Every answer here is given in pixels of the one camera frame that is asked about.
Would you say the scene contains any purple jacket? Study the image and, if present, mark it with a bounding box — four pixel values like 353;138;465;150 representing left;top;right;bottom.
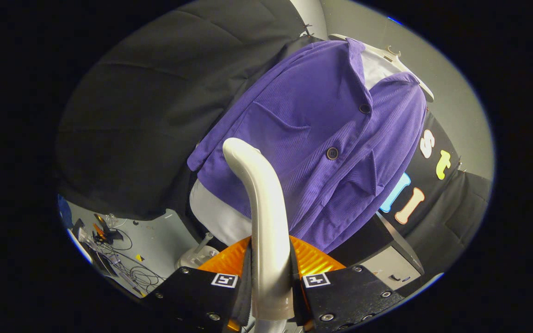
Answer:
187;38;428;254

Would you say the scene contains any white clothes hanger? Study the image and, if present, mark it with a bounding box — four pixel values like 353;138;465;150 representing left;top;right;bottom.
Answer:
329;33;435;103

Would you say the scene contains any white steamer base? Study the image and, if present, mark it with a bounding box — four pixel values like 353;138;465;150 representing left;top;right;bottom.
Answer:
175;234;221;270

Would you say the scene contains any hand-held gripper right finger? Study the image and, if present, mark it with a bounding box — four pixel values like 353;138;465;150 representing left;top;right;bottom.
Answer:
290;235;406;332

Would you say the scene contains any grey cabinet with dark top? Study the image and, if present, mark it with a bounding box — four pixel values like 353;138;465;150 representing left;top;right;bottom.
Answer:
329;212;425;291

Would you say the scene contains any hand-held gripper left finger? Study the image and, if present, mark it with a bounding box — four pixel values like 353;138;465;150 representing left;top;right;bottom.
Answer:
144;235;253;333

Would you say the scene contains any tangle of black cables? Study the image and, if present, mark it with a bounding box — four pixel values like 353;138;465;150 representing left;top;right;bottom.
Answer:
79;229;165;296

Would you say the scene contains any white garment steamer head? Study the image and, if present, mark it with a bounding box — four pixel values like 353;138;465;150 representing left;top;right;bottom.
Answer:
223;137;295;321

